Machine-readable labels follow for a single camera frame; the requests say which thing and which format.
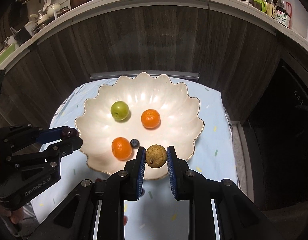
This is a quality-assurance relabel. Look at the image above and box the white scalloped ceramic bowl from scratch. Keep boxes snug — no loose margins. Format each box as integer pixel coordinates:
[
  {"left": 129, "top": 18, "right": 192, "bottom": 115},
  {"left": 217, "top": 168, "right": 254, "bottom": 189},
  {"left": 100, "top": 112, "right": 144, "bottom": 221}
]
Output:
[{"left": 75, "top": 72, "right": 204, "bottom": 175}]

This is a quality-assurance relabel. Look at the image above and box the large orange tangerine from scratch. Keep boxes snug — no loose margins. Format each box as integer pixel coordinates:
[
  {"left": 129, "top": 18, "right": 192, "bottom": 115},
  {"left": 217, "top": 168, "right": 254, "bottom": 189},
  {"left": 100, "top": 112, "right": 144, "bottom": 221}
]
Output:
[{"left": 111, "top": 137, "right": 133, "bottom": 160}]

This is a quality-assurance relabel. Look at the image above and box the large soy sauce bottle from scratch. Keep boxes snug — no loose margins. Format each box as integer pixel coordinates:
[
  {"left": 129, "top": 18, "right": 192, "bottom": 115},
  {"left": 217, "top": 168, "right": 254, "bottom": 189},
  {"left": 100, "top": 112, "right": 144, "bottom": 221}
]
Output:
[{"left": 274, "top": 0, "right": 292, "bottom": 28}]

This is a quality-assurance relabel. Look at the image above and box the small orange tangerine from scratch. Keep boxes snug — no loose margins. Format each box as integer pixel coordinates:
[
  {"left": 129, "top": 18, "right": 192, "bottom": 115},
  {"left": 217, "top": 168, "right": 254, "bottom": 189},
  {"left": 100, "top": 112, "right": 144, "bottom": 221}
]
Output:
[{"left": 141, "top": 109, "right": 161, "bottom": 129}]

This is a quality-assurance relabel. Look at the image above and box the light blue patterned cloth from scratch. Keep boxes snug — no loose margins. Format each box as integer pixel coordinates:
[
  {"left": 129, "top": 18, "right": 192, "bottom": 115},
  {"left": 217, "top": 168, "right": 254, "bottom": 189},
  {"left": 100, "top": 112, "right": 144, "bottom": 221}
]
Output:
[{"left": 31, "top": 79, "right": 238, "bottom": 239}]

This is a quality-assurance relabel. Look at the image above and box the white teapot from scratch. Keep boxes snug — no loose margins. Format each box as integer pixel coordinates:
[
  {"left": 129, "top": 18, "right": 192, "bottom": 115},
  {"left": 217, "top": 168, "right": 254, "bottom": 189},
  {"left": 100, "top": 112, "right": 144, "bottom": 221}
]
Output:
[{"left": 46, "top": 3, "right": 61, "bottom": 18}]

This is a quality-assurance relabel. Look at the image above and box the person hand holding gripper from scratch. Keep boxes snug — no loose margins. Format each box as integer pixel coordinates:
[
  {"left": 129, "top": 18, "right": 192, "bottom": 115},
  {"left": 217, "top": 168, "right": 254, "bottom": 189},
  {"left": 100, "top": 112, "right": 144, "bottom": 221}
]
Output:
[{"left": 0, "top": 204, "right": 24, "bottom": 224}]

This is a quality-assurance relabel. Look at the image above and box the dark cherry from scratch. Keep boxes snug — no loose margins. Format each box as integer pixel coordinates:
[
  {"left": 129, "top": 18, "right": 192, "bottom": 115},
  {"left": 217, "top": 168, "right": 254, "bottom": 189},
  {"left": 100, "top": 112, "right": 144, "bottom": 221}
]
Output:
[{"left": 61, "top": 126, "right": 79, "bottom": 140}]

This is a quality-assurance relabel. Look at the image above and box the green apple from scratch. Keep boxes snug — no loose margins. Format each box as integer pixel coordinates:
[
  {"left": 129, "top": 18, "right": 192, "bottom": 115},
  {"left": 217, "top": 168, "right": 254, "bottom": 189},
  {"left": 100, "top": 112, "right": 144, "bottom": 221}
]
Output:
[{"left": 111, "top": 101, "right": 130, "bottom": 121}]

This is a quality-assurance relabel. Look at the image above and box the dark blueberry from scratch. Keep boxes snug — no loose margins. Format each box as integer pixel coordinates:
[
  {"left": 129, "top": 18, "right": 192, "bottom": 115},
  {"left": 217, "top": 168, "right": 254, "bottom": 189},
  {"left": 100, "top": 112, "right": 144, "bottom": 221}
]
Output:
[{"left": 130, "top": 139, "right": 140, "bottom": 149}]

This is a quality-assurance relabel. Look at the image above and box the brown longan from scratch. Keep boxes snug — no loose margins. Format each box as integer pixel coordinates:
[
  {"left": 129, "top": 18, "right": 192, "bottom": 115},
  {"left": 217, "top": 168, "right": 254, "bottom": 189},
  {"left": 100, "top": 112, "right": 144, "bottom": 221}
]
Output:
[{"left": 145, "top": 145, "right": 167, "bottom": 168}]

